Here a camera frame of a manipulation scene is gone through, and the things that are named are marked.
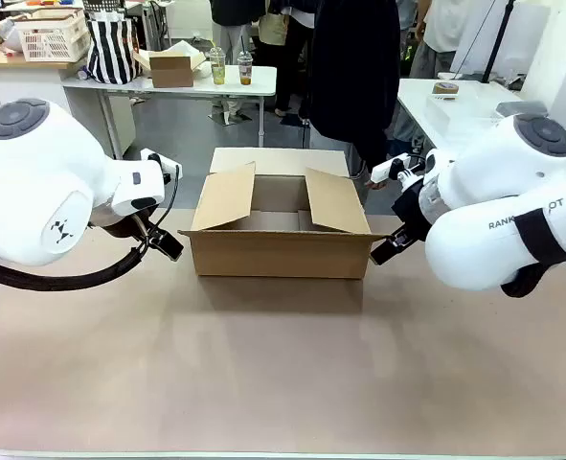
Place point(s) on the white open flat carton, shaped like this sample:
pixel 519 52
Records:
pixel 187 49

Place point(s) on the small brown cardboard box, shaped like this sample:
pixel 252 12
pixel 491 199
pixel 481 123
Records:
pixel 171 72

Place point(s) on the person's left hand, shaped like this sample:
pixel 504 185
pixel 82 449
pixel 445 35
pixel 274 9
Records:
pixel 376 184

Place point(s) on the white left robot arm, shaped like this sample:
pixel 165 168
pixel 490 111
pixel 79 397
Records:
pixel 33 182

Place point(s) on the white plastic basket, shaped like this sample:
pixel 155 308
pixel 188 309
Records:
pixel 52 40

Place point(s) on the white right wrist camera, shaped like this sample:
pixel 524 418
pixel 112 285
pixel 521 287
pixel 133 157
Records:
pixel 383 170

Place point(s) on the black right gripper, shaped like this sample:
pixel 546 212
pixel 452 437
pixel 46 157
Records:
pixel 411 211

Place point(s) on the black white striped bag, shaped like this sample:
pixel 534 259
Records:
pixel 112 52

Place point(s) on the brown cardboard shipping box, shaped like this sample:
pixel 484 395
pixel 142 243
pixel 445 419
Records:
pixel 282 254

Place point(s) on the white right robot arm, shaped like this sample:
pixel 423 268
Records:
pixel 479 249

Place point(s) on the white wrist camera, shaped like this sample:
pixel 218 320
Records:
pixel 168 168
pixel 383 170

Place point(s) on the plastic cup with yellow drink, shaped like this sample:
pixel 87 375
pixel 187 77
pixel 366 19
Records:
pixel 218 67

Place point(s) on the bystander in beige top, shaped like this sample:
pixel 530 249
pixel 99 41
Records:
pixel 287 48

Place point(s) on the bystander in dark top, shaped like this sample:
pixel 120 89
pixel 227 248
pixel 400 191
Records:
pixel 234 43

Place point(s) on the black stand pole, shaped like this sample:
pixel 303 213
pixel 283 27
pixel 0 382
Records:
pixel 498 40

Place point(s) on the plastic cup with orange drink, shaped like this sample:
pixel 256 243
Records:
pixel 245 69

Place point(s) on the white rounded table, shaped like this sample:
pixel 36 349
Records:
pixel 469 129

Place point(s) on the person in dark hoodie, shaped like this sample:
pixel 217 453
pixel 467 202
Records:
pixel 354 72

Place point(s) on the brown packing tape roll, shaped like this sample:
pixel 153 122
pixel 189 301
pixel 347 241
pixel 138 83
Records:
pixel 444 88

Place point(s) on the white table with grey legs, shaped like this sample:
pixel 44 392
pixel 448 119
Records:
pixel 134 82

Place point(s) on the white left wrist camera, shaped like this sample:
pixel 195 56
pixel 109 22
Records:
pixel 168 168

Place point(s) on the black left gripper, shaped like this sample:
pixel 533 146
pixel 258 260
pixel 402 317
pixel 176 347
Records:
pixel 119 227

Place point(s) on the bystander in white shirt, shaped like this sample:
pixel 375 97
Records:
pixel 443 29

